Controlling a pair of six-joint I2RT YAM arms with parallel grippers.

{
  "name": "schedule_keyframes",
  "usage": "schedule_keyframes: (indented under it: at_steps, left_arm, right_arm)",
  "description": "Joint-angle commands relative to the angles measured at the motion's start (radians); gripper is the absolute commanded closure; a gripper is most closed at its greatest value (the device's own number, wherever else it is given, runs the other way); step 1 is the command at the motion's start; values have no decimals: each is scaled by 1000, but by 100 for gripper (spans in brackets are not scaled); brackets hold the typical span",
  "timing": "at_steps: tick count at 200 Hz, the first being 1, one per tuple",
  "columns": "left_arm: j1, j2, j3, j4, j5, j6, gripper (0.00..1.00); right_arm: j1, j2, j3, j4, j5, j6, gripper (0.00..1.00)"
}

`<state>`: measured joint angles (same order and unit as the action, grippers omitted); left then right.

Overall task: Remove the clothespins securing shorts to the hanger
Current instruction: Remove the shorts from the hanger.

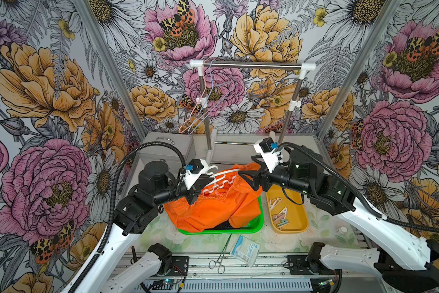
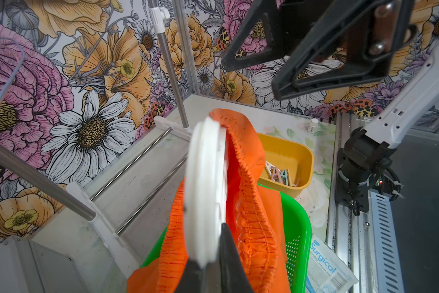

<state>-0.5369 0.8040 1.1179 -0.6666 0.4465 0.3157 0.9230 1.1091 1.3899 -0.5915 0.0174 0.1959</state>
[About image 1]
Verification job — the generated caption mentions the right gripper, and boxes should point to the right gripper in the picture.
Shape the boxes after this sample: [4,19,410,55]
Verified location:
[238,155,314,195]

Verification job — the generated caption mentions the white hanger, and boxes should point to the white hanger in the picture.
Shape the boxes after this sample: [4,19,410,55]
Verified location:
[202,166,240,196]

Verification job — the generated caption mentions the white clothespin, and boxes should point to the white clothespin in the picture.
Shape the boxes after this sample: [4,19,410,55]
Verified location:
[269,197,283,211]

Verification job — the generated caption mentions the orange shorts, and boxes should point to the orange shorts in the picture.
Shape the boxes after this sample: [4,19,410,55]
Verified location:
[164,162,262,233]

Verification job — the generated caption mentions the pink clothespin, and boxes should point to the pink clothespin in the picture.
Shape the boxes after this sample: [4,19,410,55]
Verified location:
[272,213,286,222]

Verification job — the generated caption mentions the green clothespin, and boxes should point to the green clothespin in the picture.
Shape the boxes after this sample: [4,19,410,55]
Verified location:
[276,219,289,229]

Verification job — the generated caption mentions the pink hanger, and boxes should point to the pink hanger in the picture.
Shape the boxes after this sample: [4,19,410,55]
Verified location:
[179,67,235,134]

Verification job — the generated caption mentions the black shorts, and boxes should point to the black shorts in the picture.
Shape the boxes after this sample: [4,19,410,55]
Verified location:
[213,221,236,230]

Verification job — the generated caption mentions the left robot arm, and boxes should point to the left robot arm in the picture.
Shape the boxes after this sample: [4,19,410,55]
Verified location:
[63,159,213,293]

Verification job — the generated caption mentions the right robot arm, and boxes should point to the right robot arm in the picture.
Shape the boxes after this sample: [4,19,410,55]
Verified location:
[239,144,439,293]

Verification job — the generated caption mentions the yellow plastic tray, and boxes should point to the yellow plastic tray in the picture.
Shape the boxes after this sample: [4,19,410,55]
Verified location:
[266,185,309,234]

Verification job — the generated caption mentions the silver metal case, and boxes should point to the silver metal case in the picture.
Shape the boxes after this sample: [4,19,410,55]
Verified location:
[139,132,196,175]

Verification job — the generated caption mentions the green plastic basket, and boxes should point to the green plastic basket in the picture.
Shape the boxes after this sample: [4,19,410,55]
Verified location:
[178,197,264,235]

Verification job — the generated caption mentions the surgical mask packet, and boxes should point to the surgical mask packet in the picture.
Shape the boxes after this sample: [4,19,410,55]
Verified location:
[230,235,261,267]

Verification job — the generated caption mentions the metal surgical scissors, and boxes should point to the metal surgical scissors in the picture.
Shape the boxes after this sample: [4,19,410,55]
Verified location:
[209,234,232,274]

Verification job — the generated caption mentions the small white pill bottle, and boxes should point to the small white pill bottle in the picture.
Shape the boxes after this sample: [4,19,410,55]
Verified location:
[337,227,348,234]

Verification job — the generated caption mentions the clothes rack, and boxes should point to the clothes rack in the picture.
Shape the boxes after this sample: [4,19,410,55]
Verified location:
[189,59,317,143]

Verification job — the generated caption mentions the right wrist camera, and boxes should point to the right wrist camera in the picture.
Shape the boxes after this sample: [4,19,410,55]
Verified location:
[254,137,283,173]

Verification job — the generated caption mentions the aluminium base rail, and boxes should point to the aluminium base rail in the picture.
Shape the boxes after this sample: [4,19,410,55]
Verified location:
[109,252,389,293]

